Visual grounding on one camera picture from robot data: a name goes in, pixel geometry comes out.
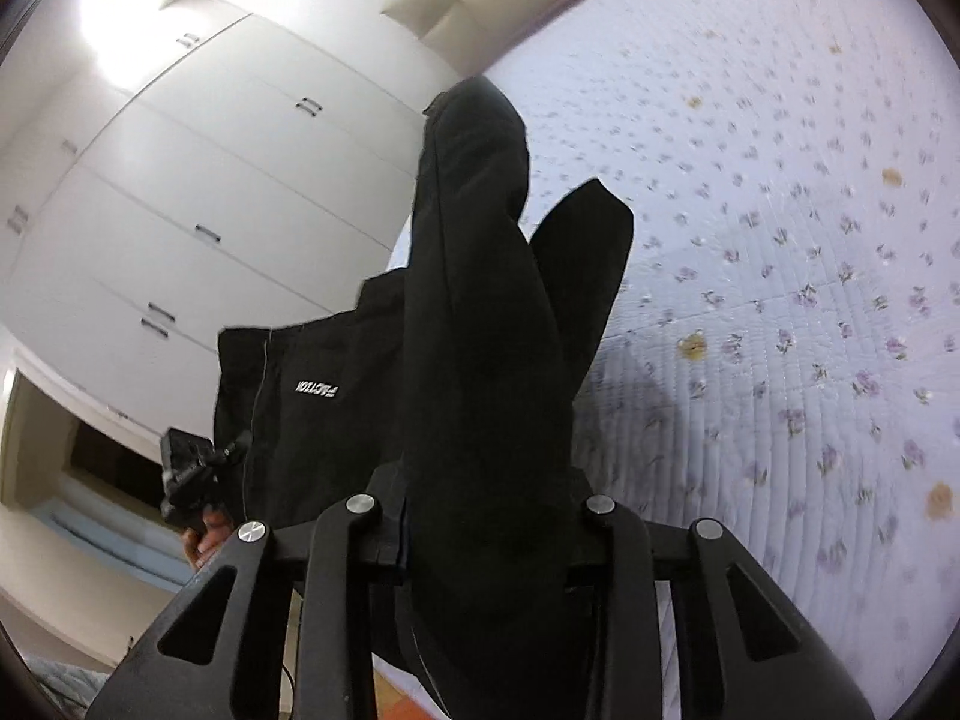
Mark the black padded jacket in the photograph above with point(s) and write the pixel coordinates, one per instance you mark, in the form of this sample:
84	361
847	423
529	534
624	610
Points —
461	367

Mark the person's left hand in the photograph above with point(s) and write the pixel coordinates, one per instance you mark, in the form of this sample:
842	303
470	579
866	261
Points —
200	546

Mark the floral quilted bed cover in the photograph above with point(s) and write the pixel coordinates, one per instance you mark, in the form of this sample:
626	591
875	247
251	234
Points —
769	434

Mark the white wardrobe with handles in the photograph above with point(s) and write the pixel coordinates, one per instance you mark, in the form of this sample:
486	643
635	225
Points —
212	169

